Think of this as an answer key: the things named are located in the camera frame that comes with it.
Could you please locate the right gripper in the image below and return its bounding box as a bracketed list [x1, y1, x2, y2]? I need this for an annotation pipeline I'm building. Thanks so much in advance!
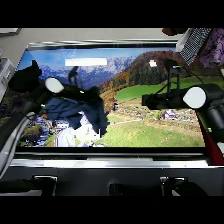
[141, 92, 178, 110]

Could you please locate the purple garment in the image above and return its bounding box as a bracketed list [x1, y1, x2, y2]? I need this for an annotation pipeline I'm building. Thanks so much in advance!
[199, 28, 224, 70]

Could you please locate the black cable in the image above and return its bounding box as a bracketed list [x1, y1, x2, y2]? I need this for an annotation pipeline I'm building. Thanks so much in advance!
[180, 66, 207, 86]

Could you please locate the blue garment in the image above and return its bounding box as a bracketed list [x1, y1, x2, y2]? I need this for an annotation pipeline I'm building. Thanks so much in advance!
[43, 95, 110, 136]

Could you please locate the silver frame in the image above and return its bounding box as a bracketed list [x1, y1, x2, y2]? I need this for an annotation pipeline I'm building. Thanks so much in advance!
[0, 156, 224, 197]

